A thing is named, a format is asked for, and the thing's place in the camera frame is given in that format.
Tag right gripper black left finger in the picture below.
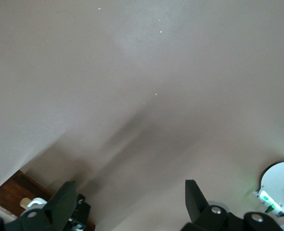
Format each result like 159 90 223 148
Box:
0 180 77 231

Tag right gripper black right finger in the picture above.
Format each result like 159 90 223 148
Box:
180 180 284 231

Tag wooden drawer with white handle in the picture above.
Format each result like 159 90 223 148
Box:
0 178 58 219

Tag dark wooden drawer cabinet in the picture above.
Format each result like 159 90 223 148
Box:
0 169 96 231

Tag brown table cloth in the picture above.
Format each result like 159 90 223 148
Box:
0 0 284 231

